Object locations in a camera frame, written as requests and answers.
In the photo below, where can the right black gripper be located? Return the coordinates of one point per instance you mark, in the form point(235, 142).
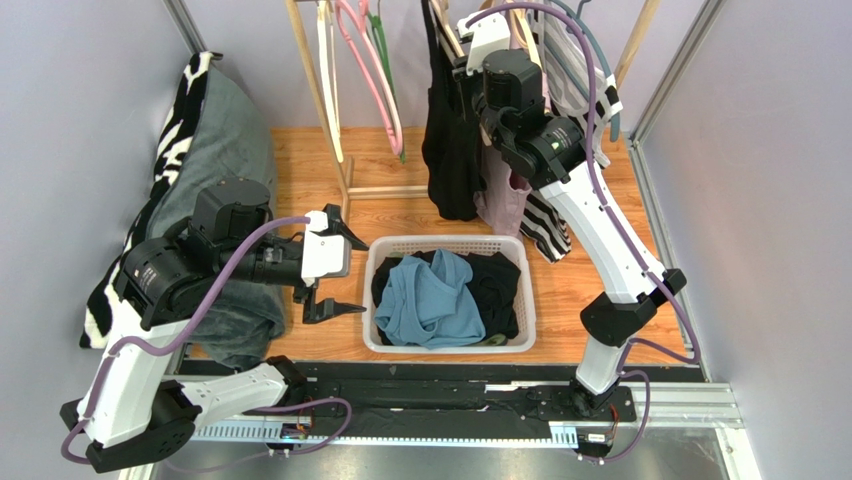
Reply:
point(456, 56)

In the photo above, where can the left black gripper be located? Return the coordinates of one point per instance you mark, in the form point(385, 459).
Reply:
point(323, 310)

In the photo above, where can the blue tank top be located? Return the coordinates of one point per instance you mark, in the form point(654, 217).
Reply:
point(424, 300)

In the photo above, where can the green plastic hanger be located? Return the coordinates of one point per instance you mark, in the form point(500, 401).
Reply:
point(380, 44)

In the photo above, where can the pink plastic hanger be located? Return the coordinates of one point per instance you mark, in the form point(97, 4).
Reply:
point(352, 23)

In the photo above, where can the cream wooden hanger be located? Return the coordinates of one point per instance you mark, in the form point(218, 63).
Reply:
point(328, 74)

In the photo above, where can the green tank top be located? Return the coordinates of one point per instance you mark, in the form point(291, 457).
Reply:
point(497, 340)

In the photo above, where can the cream plastic hanger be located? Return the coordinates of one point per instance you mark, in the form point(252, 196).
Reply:
point(445, 45)

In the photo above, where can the light wooden hanger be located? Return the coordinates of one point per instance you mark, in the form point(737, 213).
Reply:
point(522, 33)

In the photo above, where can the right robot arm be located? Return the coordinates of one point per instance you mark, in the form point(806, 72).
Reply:
point(502, 92)

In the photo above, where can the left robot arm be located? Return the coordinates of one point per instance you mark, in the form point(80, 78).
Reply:
point(132, 415)

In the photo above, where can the black white striped tank top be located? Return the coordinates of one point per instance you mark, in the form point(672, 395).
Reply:
point(544, 226)

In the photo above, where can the teal plastic hanger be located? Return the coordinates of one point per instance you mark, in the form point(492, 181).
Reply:
point(566, 69)

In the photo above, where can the white plastic basket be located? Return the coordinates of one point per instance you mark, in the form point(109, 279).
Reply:
point(512, 248)

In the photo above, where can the grey zebra cushion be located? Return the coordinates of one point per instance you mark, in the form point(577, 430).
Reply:
point(212, 132)

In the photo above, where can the wooden clothes rack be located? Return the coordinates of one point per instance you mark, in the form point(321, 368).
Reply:
point(344, 171)

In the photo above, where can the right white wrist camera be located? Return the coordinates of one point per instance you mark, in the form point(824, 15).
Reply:
point(487, 33)

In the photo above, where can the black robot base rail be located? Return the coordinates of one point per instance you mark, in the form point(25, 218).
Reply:
point(423, 402)

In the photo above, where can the aluminium frame post right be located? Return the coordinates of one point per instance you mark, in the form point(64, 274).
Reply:
point(688, 48)

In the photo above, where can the aluminium frame post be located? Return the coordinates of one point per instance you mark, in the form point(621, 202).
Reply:
point(688, 48)
point(185, 24)

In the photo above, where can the aluminium frame post left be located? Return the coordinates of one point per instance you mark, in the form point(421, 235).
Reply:
point(185, 24)

